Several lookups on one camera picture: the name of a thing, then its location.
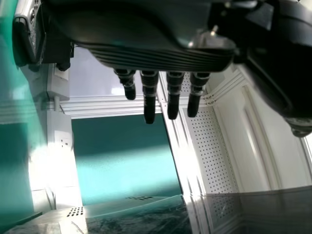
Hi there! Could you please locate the white socket strip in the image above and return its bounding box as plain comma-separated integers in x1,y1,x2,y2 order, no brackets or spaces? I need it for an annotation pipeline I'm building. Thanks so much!
47,63,71,101
46,111,75,195

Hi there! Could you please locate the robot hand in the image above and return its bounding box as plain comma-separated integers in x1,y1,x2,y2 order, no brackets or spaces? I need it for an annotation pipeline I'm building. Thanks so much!
40,0,312,138

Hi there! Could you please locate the black plug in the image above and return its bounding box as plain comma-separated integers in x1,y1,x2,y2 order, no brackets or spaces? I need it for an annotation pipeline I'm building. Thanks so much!
56,61,72,72

